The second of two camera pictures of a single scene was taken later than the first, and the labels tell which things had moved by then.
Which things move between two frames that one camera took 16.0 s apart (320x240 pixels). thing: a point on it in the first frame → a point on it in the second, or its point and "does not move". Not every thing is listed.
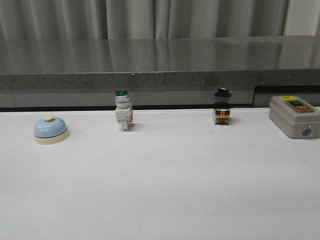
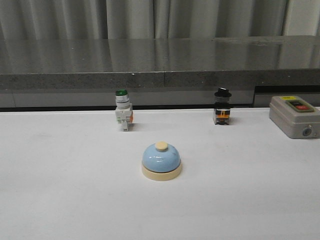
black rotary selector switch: (222, 112) does not move
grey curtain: (51, 20) does not move
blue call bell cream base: (50, 130) → (161, 162)
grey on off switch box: (294, 117) does not move
